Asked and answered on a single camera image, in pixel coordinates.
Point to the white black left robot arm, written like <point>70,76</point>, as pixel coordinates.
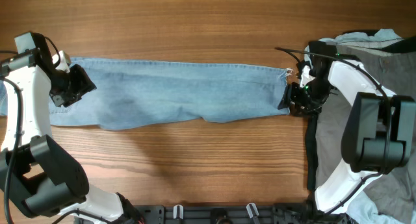
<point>38,176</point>

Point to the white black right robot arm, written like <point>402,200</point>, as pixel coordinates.
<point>378,134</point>

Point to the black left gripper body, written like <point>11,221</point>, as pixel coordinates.
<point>69,87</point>

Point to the light blue cloth bottom right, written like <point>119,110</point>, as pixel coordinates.
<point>382,209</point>

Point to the light blue shirt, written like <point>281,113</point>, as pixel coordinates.
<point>362,43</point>

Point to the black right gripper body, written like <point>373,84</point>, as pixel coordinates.
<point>308,99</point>

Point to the black garment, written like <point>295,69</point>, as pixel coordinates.
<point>324,132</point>

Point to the grey trousers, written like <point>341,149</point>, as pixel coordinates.
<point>399,182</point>

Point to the light blue denim jeans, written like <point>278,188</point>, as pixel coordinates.
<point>136,93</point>

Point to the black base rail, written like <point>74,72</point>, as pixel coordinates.
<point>279,213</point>

